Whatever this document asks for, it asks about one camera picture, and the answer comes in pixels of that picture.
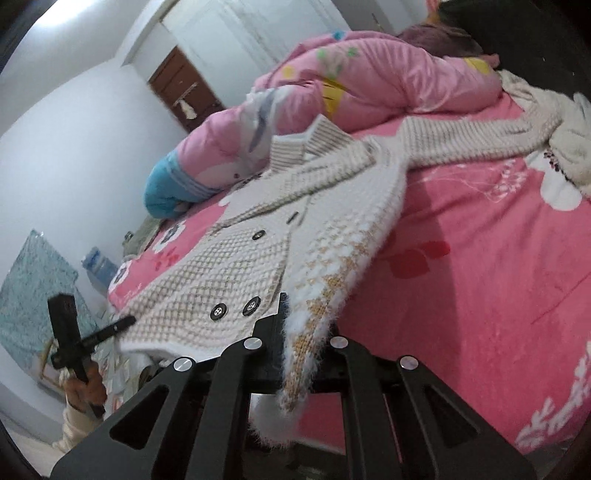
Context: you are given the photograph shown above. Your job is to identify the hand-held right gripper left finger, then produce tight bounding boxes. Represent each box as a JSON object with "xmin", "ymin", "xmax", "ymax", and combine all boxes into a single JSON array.
[{"xmin": 51, "ymin": 293, "xmax": 288, "ymax": 480}]

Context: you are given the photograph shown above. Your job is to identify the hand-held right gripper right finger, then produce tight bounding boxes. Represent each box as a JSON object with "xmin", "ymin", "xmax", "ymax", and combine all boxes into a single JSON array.
[{"xmin": 323, "ymin": 337, "xmax": 539, "ymax": 480}]

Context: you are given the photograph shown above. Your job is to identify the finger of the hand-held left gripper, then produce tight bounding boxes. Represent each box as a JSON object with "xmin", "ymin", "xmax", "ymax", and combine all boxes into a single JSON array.
[{"xmin": 79, "ymin": 316, "xmax": 137, "ymax": 352}]

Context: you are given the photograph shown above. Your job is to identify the beige checked knit coat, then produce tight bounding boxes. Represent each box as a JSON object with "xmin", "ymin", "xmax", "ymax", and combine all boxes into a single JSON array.
[{"xmin": 117, "ymin": 108, "xmax": 568, "ymax": 450}]

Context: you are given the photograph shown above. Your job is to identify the person's left forearm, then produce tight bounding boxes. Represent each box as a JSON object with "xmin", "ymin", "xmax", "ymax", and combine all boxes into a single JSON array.
[{"xmin": 52, "ymin": 401, "xmax": 101, "ymax": 454}]

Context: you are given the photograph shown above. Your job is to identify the person's left hand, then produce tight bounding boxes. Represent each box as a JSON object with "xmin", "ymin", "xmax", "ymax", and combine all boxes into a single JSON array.
[{"xmin": 65, "ymin": 364, "xmax": 108, "ymax": 416}]

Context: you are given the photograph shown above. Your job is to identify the teal patterned mat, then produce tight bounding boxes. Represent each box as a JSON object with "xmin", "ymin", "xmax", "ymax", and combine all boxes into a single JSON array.
[{"xmin": 0, "ymin": 229, "xmax": 100, "ymax": 370}]

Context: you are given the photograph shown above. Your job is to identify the blue water jug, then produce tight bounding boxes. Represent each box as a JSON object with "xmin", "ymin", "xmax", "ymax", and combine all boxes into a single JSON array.
[{"xmin": 81, "ymin": 247, "xmax": 118, "ymax": 291}]

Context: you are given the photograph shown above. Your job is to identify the green patterned mat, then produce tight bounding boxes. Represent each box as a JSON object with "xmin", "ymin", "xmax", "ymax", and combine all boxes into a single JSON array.
[{"xmin": 121, "ymin": 216, "xmax": 162, "ymax": 257}]

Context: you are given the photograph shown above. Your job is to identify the pink floral bed sheet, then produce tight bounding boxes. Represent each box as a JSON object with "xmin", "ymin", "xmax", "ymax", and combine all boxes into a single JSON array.
[{"xmin": 107, "ymin": 88, "xmax": 591, "ymax": 457}]

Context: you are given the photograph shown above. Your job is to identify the brown wooden door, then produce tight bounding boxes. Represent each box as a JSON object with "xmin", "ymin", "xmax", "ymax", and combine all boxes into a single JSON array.
[{"xmin": 148, "ymin": 46, "xmax": 227, "ymax": 134}]

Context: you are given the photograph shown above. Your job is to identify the pink printed quilt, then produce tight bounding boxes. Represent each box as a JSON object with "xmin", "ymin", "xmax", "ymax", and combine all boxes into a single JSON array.
[{"xmin": 143, "ymin": 30, "xmax": 504, "ymax": 220}]

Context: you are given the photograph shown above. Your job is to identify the white wardrobe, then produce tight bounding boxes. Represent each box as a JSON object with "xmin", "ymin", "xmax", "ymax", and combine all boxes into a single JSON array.
[{"xmin": 161, "ymin": 0, "xmax": 398, "ymax": 75}]

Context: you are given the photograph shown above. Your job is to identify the white fleece blanket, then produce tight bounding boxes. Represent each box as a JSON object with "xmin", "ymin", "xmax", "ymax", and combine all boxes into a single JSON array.
[{"xmin": 499, "ymin": 69, "xmax": 591, "ymax": 199}]

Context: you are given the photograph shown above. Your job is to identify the purple cloth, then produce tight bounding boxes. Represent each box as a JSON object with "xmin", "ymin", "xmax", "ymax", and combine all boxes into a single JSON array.
[{"xmin": 399, "ymin": 23, "xmax": 499, "ymax": 70}]

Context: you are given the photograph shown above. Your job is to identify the dark padded headboard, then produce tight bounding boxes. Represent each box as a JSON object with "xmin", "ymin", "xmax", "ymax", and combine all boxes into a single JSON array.
[{"xmin": 438, "ymin": 0, "xmax": 591, "ymax": 107}]

